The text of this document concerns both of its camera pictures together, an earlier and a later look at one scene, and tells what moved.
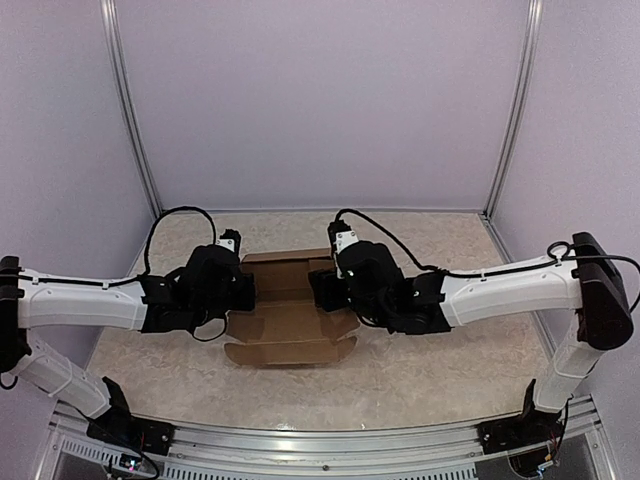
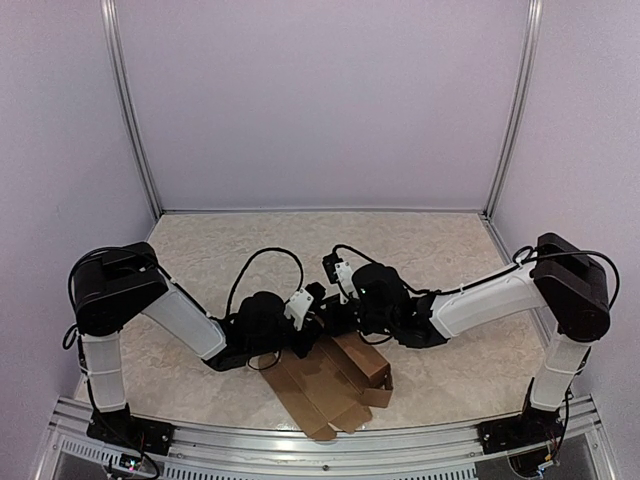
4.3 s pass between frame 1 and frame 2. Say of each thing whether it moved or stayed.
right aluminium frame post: stayed
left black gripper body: moved
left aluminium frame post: stayed
